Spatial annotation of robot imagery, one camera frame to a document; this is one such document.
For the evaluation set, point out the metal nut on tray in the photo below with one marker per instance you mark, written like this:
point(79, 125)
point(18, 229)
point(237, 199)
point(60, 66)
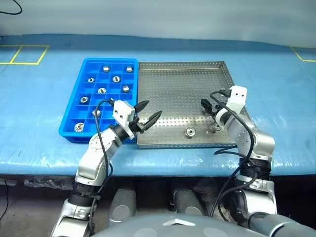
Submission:
point(190, 131)

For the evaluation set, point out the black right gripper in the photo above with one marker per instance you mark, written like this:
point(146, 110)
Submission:
point(215, 111)

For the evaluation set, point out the blue compartment tray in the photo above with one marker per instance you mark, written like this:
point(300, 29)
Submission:
point(74, 138)

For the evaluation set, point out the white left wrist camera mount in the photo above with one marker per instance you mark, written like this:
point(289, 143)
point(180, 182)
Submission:
point(122, 111)

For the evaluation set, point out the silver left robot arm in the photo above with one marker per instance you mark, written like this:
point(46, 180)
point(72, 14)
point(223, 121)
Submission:
point(98, 143)

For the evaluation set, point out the grey rounded foot shape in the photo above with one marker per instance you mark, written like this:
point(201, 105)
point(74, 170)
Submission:
point(188, 202)
point(122, 205)

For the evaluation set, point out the yellow tape marking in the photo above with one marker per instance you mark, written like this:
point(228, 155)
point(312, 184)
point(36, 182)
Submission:
point(302, 58)

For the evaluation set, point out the grey robot torso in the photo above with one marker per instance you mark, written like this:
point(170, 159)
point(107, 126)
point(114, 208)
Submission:
point(172, 229)

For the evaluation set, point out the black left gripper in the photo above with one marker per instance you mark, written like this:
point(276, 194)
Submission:
point(137, 127)

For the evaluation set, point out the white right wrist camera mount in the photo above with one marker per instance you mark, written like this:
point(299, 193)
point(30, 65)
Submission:
point(238, 96)

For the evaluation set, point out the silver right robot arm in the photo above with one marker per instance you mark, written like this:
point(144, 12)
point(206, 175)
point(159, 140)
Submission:
point(259, 143)

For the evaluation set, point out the blue plastic table cover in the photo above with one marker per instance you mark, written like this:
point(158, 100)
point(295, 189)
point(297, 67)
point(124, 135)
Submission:
point(37, 111)

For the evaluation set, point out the perforated metal tray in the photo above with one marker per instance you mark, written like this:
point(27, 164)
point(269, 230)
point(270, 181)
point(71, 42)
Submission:
point(172, 98)

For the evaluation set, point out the clear plastic bag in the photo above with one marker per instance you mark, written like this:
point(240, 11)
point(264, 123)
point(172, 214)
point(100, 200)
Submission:
point(49, 183)

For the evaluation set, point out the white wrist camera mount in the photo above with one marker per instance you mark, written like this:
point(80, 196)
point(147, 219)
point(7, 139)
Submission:
point(238, 96)
point(122, 111)

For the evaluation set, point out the white backdrop sheet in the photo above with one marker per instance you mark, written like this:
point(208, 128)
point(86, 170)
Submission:
point(158, 17)

